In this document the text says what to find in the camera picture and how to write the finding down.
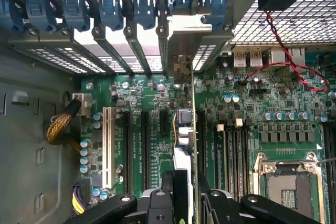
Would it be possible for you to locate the black RAM slot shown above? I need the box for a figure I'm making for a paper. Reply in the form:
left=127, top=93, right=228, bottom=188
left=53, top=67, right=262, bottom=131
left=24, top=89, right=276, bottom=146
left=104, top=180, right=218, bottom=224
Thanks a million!
left=243, top=125, right=253, bottom=196
left=227, top=125, right=236, bottom=198
left=215, top=124, right=227, bottom=190
left=235, top=125, right=244, bottom=201
left=323, top=124, right=331, bottom=224

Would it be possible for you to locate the long black expansion slot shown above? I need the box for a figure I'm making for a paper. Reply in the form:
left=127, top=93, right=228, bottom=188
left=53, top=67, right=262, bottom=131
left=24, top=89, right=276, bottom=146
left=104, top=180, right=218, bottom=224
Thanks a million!
left=123, top=111, right=133, bottom=193
left=141, top=111, right=152, bottom=190
left=196, top=110, right=207, bottom=175

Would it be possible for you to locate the green Dell motherboard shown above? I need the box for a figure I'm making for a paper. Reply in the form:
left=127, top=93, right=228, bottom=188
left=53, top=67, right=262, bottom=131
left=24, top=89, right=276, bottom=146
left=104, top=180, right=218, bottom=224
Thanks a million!
left=80, top=48, right=336, bottom=224

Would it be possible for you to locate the metal CPU socket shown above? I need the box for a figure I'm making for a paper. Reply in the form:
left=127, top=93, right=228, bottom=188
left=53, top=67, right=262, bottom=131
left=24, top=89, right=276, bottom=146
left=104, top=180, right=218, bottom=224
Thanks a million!
left=253, top=152, right=328, bottom=224

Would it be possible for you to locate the white PCI expansion slot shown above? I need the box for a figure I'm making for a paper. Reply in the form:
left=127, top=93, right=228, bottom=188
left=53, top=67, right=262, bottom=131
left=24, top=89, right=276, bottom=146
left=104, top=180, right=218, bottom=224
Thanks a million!
left=102, top=106, right=113, bottom=189

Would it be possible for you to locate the short black expansion slot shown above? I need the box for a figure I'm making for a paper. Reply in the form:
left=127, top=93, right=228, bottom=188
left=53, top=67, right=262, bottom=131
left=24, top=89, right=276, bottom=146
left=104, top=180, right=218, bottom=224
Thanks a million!
left=159, top=110, right=170, bottom=135

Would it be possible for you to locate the silver USB port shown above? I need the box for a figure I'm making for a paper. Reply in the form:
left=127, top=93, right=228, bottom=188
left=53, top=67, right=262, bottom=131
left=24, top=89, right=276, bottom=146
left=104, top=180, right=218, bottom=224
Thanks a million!
left=233, top=50, right=247, bottom=67
left=249, top=50, right=263, bottom=67

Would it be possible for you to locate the grey metal PC case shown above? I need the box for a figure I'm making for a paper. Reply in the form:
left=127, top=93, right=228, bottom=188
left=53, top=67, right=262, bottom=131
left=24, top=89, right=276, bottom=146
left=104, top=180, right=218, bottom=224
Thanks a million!
left=0, top=0, right=336, bottom=224

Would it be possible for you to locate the vented metal slot cover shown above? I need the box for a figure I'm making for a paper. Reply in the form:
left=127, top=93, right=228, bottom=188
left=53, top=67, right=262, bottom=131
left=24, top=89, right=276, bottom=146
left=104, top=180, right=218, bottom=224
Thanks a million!
left=7, top=28, right=87, bottom=75
left=39, top=28, right=115, bottom=74

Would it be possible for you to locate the silver ethernet port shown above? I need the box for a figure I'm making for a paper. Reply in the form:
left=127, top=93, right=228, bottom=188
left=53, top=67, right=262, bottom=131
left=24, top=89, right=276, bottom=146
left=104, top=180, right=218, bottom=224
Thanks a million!
left=288, top=47, right=307, bottom=72

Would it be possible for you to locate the blue slot retention clip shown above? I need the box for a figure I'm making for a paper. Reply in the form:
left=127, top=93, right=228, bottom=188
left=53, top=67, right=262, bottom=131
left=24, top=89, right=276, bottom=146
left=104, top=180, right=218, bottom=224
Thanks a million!
left=170, top=0, right=195, bottom=15
left=26, top=0, right=57, bottom=33
left=99, top=0, right=124, bottom=31
left=204, top=0, right=228, bottom=29
left=133, top=0, right=158, bottom=30
left=62, top=0, right=91, bottom=32

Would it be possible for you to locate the purple yellow wire bundle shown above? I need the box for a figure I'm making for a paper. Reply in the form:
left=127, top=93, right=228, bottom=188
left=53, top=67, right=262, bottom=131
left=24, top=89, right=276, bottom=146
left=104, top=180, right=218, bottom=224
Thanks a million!
left=72, top=182, right=92, bottom=217

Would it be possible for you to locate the yellow black braided cable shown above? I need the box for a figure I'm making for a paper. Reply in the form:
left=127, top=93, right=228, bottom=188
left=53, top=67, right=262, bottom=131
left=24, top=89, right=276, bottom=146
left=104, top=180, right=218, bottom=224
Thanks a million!
left=45, top=98, right=82, bottom=146

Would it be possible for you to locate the red black twisted wire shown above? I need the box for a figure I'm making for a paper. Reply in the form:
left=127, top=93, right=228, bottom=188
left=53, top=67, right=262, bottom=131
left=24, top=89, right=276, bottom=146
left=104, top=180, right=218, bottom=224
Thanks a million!
left=240, top=11, right=329, bottom=93

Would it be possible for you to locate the black chassis switch box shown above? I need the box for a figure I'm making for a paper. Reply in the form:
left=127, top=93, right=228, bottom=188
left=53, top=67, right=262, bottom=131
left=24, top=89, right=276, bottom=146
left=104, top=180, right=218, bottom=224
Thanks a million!
left=258, top=0, right=289, bottom=12

